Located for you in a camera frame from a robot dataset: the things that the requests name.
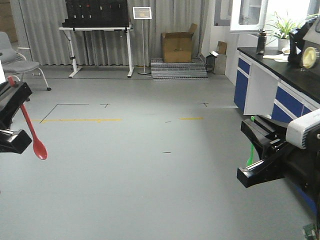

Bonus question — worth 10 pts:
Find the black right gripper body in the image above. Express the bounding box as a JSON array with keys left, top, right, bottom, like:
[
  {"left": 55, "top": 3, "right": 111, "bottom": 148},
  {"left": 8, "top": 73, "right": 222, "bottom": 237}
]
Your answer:
[{"left": 275, "top": 144, "right": 320, "bottom": 215}]

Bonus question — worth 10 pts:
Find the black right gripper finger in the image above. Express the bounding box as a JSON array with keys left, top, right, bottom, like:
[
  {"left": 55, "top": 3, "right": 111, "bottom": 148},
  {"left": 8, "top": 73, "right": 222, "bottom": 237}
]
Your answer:
[{"left": 0, "top": 129, "right": 32, "bottom": 154}]

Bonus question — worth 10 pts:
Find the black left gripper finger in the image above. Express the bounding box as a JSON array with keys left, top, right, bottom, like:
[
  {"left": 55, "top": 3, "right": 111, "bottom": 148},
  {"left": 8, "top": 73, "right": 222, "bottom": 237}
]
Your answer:
[{"left": 0, "top": 81, "right": 32, "bottom": 128}]

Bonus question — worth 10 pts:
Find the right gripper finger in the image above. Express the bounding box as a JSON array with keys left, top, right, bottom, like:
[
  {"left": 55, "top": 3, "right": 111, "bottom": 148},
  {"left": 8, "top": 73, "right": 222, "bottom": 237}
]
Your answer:
[
  {"left": 236, "top": 149, "right": 295, "bottom": 188},
  {"left": 240, "top": 115, "right": 290, "bottom": 160}
]

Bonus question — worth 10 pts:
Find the red plastic spoon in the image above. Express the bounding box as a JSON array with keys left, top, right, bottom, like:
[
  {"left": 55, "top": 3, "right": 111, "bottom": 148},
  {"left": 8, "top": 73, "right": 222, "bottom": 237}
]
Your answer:
[{"left": 7, "top": 76, "right": 48, "bottom": 161}]

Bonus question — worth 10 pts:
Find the green plastic spoon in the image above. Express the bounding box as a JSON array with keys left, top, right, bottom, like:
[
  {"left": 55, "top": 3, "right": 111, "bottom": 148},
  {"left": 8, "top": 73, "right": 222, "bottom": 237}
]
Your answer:
[{"left": 246, "top": 115, "right": 256, "bottom": 167}]

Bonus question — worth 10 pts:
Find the blue lab counter cabinet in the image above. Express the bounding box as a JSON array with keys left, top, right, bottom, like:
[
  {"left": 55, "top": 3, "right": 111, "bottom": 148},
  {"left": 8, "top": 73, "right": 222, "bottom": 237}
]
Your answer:
[{"left": 233, "top": 46, "right": 320, "bottom": 216}]

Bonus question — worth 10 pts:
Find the grey chair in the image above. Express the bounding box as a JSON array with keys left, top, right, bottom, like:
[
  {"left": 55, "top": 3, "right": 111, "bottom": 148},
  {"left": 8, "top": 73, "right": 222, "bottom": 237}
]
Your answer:
[{"left": 0, "top": 31, "right": 52, "bottom": 91}]

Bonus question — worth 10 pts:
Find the small metal box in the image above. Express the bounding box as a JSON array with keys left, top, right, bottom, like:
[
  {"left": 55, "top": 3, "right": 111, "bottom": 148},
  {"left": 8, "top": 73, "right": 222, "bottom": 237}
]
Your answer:
[{"left": 205, "top": 51, "right": 227, "bottom": 75}]

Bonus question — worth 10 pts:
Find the black bottle on counter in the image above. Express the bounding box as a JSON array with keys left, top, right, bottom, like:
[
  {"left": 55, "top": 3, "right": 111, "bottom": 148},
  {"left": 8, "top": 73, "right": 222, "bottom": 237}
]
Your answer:
[{"left": 256, "top": 28, "right": 267, "bottom": 55}]

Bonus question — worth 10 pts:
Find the metal grate platform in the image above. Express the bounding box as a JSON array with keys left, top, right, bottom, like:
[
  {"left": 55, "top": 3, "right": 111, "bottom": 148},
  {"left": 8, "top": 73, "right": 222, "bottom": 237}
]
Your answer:
[{"left": 150, "top": 57, "right": 208, "bottom": 81}]

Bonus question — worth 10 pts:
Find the potted green plant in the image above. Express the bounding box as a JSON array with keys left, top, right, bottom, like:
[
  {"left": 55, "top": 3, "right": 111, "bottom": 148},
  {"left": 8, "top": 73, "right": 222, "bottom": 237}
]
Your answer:
[{"left": 266, "top": 11, "right": 320, "bottom": 52}]

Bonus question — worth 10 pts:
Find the black pegboard on stand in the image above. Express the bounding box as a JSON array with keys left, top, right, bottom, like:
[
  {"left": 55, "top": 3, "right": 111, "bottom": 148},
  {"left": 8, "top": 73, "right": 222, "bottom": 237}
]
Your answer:
[{"left": 62, "top": 0, "right": 130, "bottom": 28}]

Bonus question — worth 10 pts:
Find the brown cardboard box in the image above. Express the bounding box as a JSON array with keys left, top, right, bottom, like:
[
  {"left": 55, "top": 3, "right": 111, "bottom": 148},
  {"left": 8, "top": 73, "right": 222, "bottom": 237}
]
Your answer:
[{"left": 161, "top": 23, "right": 198, "bottom": 63}]

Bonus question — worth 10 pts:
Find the sign on metal pole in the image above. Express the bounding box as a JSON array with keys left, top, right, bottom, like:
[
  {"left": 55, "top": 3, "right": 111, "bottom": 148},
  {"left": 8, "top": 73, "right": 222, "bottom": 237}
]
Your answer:
[{"left": 132, "top": 6, "right": 152, "bottom": 75}]

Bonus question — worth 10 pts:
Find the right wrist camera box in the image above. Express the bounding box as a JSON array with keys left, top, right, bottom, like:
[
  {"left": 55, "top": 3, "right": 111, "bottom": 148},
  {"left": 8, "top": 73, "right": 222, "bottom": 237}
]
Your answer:
[{"left": 285, "top": 109, "right": 320, "bottom": 149}]

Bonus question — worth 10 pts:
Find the white table frame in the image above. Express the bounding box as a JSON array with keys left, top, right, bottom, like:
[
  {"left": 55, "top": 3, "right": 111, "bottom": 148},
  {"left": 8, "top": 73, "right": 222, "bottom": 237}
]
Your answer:
[{"left": 58, "top": 24, "right": 134, "bottom": 78}]

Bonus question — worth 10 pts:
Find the white wall cabinet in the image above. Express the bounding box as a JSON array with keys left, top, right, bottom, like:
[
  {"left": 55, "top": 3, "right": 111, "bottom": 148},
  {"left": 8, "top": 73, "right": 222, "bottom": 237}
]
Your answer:
[{"left": 230, "top": 0, "right": 268, "bottom": 34}]

